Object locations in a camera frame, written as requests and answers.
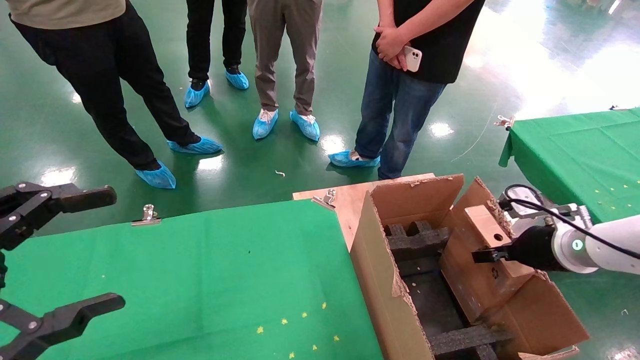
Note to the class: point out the blue shoe cover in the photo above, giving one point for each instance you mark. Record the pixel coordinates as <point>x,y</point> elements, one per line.
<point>237,80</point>
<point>264,125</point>
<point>159,177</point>
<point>306,126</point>
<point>195,95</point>
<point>200,146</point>
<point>350,159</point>

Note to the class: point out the bystander right forearm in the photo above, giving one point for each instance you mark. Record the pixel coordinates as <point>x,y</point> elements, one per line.
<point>385,12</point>

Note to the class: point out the bystander left hand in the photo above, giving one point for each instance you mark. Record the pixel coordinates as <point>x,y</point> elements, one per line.
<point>391,40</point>

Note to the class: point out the person in khaki trousers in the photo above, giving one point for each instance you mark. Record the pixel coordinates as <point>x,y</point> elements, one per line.
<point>285,50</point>

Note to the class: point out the silver camera mounting bracket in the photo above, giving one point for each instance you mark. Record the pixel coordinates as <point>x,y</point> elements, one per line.
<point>567,212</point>

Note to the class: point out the person in slim black trousers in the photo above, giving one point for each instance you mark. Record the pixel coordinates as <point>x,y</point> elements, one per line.
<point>215,35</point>

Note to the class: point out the bystander left forearm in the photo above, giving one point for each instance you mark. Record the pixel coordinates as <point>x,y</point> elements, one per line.
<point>440,15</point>

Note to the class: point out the silver binder clip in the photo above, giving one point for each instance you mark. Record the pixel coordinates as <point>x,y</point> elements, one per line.
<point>326,198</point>
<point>148,215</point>
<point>505,121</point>

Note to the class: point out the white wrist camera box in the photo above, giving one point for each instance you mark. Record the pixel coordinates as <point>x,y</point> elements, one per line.
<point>522,207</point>

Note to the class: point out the notched black foam block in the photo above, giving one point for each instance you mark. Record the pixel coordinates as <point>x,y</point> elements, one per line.
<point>417,240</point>

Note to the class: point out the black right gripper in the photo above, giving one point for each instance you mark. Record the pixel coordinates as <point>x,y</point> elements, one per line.
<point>532,248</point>

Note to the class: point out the green cloth on side table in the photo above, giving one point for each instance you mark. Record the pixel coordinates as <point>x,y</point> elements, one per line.
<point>575,150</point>

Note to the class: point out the black foam bar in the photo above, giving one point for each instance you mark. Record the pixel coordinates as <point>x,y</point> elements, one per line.
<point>465,340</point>

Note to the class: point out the black foam carton lining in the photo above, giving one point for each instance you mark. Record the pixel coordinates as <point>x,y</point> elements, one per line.
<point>430,305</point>

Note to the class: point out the large green table cloth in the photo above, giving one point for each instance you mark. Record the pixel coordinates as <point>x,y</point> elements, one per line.
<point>190,270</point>

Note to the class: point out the bystander right hand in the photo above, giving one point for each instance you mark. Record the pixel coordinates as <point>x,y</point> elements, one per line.
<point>400,61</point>

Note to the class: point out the white smartphone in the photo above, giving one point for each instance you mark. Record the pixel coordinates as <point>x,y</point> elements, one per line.
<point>413,59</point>

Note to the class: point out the large open cardboard carton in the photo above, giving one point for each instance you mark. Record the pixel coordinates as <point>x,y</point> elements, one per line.
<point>385,300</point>

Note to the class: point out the person in tan shirt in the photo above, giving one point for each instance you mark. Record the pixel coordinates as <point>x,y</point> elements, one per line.
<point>110,65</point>

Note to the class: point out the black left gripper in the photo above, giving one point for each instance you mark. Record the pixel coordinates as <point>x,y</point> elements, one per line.
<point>2,272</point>

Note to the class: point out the small cardboard box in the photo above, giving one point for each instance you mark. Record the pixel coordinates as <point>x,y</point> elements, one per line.
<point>475,285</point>

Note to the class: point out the person in blue jeans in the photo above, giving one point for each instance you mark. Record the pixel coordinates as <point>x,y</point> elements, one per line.
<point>400,110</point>

